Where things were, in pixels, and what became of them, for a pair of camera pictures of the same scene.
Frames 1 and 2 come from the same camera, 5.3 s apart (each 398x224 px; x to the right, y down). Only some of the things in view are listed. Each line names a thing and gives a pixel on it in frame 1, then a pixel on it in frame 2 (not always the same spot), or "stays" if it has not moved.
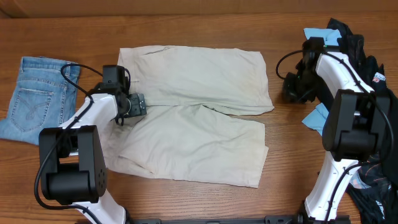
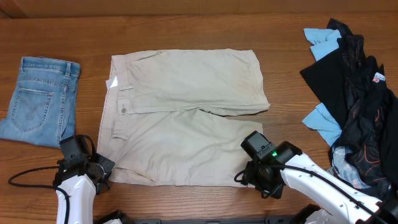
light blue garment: [318, 119] stays
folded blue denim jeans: [44, 97] stays
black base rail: [299, 218] stays
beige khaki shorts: [205, 109] stays
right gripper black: [290, 94] -> [251, 180]
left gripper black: [137, 105] -> [106, 165]
